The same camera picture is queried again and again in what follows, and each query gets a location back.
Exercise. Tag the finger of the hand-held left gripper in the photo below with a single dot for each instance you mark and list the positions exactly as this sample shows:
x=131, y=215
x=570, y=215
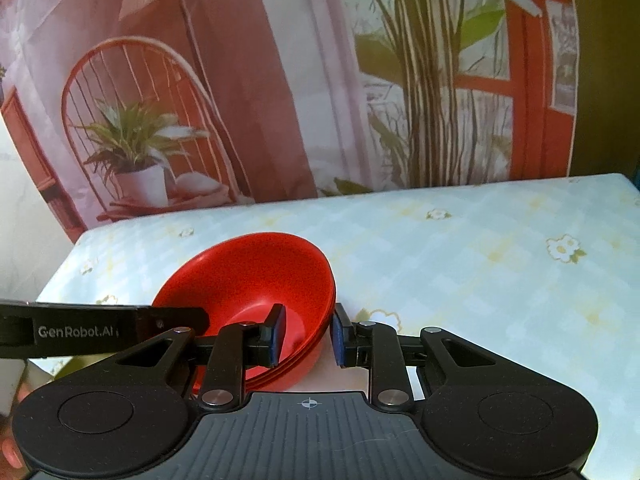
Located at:
x=175, y=318

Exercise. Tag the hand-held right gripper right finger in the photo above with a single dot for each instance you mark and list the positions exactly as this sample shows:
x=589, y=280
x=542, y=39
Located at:
x=340, y=342

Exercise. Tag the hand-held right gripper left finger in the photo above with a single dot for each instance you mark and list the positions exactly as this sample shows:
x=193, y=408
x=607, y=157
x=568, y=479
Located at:
x=276, y=336

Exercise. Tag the green square plate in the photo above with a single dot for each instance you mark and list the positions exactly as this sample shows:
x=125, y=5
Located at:
x=70, y=366

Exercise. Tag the person's left hand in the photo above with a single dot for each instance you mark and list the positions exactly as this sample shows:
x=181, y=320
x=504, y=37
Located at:
x=11, y=447

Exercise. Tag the floral checked tablecloth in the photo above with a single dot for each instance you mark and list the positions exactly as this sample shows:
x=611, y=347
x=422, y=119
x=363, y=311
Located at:
x=475, y=280

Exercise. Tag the printed backdrop cloth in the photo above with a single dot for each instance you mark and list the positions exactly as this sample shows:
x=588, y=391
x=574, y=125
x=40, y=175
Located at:
x=300, y=85

